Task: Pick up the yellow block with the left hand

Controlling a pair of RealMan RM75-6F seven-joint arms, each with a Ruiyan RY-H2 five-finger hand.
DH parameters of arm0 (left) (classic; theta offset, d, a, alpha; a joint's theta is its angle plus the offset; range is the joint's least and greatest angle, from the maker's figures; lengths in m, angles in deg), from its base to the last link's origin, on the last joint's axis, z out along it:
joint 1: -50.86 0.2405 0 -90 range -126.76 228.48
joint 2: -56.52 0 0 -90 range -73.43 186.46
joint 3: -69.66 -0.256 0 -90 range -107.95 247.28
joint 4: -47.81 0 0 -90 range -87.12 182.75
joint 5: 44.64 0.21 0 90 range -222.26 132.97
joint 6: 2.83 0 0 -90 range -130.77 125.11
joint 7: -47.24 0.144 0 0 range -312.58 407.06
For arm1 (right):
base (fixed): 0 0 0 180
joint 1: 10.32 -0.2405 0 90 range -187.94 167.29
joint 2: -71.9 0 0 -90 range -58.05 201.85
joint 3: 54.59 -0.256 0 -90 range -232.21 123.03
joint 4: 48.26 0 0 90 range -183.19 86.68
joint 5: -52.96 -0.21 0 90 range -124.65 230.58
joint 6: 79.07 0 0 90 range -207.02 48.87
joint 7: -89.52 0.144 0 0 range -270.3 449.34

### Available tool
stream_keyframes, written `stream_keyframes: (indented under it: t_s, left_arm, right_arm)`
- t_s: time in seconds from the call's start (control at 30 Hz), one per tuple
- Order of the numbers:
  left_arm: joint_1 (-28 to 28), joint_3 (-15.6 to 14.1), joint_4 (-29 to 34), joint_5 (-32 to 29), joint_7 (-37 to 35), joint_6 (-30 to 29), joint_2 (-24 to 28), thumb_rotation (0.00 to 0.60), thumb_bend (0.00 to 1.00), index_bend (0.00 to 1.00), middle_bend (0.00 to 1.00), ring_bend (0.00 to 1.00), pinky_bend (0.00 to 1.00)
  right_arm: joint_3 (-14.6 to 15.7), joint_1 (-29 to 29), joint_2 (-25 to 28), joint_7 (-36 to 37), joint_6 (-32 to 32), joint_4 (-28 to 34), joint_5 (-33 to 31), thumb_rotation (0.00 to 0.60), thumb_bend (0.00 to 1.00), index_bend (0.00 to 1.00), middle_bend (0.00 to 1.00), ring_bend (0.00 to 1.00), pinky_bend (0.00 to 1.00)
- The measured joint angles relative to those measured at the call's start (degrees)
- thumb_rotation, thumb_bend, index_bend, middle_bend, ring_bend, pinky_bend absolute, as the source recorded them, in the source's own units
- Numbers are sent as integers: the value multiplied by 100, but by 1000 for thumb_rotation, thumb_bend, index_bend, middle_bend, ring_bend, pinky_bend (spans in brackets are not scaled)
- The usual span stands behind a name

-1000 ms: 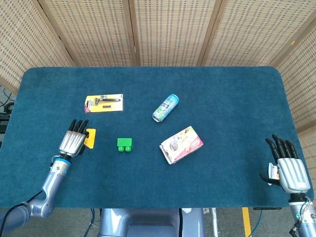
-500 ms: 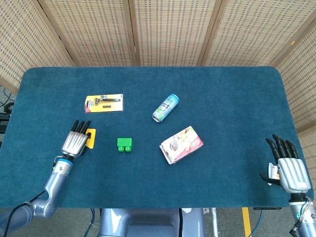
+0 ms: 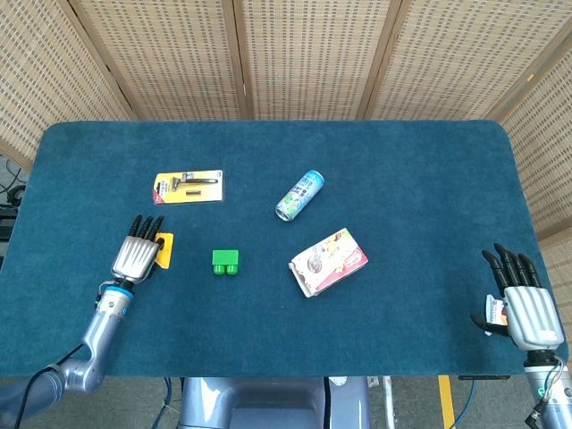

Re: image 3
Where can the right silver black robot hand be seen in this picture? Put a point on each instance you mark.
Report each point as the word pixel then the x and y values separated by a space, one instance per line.
pixel 534 317

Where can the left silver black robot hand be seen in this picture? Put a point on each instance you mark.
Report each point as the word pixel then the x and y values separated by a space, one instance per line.
pixel 134 259

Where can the small orange block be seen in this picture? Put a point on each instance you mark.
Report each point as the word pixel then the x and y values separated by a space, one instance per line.
pixel 167 255

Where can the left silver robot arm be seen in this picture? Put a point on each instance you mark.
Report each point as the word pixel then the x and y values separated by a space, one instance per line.
pixel 100 326

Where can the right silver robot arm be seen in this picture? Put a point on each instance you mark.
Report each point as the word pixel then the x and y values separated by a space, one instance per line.
pixel 556 397

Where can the white printed hand tag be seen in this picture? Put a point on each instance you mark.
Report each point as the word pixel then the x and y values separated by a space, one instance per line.
pixel 495 308

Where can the green toy building block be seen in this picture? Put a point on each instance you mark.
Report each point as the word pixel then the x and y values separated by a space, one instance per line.
pixel 225 258

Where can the razor in yellow blister pack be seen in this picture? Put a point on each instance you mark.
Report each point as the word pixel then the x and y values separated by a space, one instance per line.
pixel 210 194

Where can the black floor equipment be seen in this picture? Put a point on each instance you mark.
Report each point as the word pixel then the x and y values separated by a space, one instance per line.
pixel 8 221

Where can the white metal table leg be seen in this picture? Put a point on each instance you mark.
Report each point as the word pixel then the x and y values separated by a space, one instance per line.
pixel 388 402

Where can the woven folding screen panel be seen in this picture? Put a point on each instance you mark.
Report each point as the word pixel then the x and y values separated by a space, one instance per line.
pixel 44 80
pixel 313 58
pixel 447 58
pixel 156 58
pixel 549 147

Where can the blue carpet table cover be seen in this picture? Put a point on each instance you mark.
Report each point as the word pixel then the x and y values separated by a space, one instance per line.
pixel 402 201

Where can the blue green drink can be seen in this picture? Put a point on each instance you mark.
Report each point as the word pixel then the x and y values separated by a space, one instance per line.
pixel 300 194

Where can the opened white red cookie box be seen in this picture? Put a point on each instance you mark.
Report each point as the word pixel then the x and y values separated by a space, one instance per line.
pixel 328 263

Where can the silver blue robot torso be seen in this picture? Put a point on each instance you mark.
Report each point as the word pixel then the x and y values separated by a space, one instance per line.
pixel 268 402

